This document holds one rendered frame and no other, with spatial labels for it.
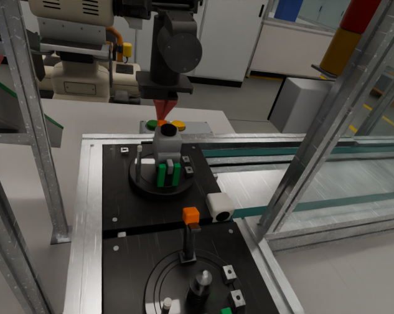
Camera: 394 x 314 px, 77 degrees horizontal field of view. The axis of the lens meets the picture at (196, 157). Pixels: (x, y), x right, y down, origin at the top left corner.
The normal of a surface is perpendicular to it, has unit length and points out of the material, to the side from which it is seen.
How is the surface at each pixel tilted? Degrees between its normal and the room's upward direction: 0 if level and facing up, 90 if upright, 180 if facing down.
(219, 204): 0
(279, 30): 90
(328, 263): 0
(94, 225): 0
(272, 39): 90
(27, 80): 90
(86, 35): 90
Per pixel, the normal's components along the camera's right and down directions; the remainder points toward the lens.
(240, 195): 0.18, -0.78
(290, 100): -0.94, 0.04
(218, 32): 0.21, 0.63
